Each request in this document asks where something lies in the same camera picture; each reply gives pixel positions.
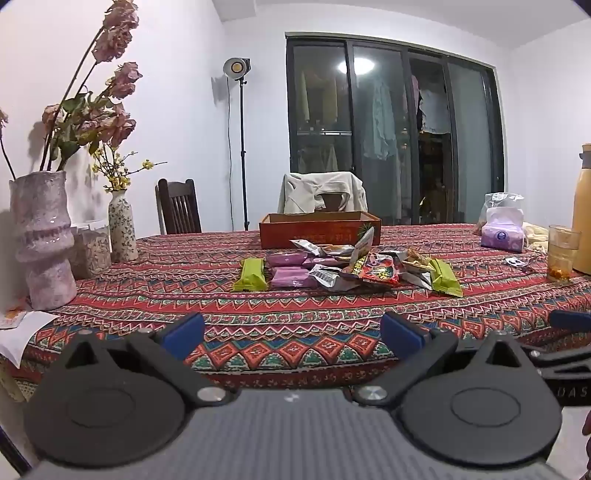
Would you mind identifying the studio light on black stand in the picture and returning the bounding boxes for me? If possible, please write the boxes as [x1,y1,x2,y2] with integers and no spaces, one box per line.
[223,56,252,232]

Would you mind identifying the small floral vase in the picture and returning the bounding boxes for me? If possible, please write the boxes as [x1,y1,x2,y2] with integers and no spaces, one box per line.
[108,189,139,263]

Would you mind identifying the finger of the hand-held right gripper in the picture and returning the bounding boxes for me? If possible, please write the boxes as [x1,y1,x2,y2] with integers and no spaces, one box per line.
[549,309,591,332]
[521,342,591,372]

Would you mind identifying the cream crumpled cloth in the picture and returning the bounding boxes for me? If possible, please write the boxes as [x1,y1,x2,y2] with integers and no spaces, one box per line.
[522,220,551,253]

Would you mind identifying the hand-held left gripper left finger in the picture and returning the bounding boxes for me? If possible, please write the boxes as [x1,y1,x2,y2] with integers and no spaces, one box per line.
[55,313,234,409]

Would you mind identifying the dried pink rose bouquet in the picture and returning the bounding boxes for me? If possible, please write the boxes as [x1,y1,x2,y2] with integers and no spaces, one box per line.
[0,0,141,182]

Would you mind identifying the orange cardboard box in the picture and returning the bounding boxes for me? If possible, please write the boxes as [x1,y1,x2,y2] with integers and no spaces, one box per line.
[259,211,382,250]

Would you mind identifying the purple tissue pack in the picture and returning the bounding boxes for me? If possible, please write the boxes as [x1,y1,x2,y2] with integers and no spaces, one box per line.
[480,208,527,254]

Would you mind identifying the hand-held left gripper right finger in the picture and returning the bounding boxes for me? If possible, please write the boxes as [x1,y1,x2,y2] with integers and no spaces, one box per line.
[353,311,543,407]

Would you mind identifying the white hanging shirt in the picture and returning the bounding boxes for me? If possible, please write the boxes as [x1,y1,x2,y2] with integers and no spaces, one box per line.
[418,88,451,136]

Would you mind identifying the yellow thermos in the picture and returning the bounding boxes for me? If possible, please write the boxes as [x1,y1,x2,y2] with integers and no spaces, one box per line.
[571,143,591,276]

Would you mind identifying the glass cup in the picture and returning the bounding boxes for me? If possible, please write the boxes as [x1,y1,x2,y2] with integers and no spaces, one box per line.
[547,224,582,282]

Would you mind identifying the black light cable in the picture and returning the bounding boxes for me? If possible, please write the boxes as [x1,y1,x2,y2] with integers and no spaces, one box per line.
[225,88,235,232]

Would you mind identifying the yellow flower sprigs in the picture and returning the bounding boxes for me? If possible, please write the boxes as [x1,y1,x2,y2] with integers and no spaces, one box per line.
[92,150,168,193]

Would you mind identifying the dark slatted wooden chair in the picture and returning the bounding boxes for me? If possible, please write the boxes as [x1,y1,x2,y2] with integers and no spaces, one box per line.
[156,178,202,235]

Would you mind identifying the patterned red tablecloth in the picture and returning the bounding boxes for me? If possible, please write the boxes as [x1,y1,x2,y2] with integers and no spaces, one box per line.
[14,223,591,402]

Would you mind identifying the red snack bag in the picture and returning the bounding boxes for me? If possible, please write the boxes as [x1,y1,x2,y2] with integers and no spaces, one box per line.
[341,255,403,288]

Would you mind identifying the pale blue hanging shirt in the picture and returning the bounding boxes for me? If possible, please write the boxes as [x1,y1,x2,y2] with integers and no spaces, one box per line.
[362,78,399,161]

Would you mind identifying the clear plastic bag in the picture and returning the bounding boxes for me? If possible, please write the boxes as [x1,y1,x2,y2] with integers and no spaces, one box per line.
[482,191,525,219]

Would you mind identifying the white silver snack packet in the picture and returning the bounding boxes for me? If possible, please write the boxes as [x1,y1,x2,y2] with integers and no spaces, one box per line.
[290,239,325,257]

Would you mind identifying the beige jacket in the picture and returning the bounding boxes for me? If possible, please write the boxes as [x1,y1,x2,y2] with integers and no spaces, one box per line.
[278,172,369,215]

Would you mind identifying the white paper sheet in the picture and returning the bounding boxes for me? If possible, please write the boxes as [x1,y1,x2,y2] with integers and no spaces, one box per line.
[0,310,57,370]

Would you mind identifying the large pink ceramic vase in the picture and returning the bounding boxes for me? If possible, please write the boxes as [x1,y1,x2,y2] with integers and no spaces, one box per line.
[9,171,78,311]

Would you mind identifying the small orange sachet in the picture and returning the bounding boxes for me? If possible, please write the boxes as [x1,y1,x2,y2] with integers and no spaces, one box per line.
[0,307,27,330]

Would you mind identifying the black framed sliding glass door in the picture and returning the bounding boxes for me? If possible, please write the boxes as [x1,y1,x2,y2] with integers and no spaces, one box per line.
[285,32,506,227]

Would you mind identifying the green snack packet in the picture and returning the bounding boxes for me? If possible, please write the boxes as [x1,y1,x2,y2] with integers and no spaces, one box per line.
[429,258,464,297]
[232,257,269,292]

